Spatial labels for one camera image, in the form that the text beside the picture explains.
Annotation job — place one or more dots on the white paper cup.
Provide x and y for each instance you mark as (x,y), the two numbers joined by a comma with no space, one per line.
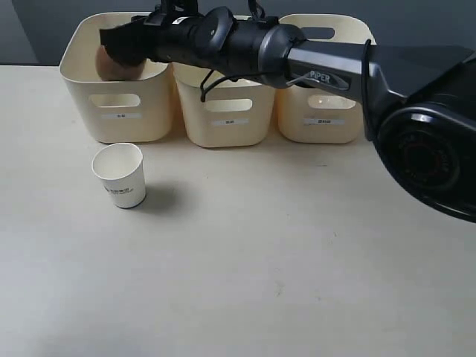
(120,168)

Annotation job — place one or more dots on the brown wooden cup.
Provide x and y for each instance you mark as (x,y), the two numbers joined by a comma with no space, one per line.
(109,70)

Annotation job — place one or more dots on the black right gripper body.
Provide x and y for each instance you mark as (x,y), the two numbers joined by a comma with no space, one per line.
(190,38)

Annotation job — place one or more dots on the cream plastic bin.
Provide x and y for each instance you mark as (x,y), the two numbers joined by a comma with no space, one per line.
(235,114)
(117,111)
(313,116)

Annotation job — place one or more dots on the right cream plastic bin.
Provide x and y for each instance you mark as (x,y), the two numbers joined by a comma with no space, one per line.
(313,116)

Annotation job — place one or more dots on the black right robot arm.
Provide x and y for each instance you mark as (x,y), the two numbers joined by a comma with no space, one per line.
(418,102)

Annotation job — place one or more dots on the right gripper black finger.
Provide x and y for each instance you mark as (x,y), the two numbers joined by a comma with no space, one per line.
(132,43)

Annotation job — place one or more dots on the left cream plastic bin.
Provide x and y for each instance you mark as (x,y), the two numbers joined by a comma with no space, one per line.
(117,111)

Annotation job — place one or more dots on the middle cream plastic bin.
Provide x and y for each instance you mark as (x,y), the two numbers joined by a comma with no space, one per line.
(235,114)

